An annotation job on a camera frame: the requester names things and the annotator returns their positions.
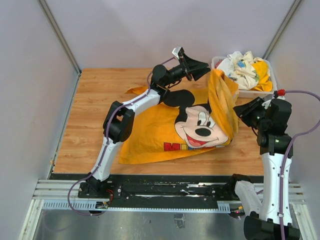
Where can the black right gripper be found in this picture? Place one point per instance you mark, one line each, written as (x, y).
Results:
(250, 113)

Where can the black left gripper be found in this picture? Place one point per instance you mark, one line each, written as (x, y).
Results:
(187, 69)

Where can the yellow pillowcase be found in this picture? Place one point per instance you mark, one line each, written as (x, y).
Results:
(189, 122)

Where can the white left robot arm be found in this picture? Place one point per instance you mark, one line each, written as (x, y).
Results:
(119, 121)

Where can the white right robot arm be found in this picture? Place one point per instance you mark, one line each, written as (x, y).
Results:
(268, 218)

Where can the white plastic basket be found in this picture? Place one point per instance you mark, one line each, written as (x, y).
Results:
(249, 93)

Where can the yellow cloth in basket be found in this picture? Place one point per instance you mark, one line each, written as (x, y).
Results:
(264, 83)

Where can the white crumpled cloth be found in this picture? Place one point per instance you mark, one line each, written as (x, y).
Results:
(239, 68)

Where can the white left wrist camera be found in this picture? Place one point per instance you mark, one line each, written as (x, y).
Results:
(178, 52)

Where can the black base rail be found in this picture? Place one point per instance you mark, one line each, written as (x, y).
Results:
(217, 188)

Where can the aluminium frame post right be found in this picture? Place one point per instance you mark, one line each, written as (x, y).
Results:
(296, 4)

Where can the aluminium frame post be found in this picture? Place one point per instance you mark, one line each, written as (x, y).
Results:
(296, 4)
(59, 34)

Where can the aluminium frame post left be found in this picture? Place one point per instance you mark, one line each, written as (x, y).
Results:
(59, 34)

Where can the white cable duct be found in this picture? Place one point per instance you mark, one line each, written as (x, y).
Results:
(155, 204)

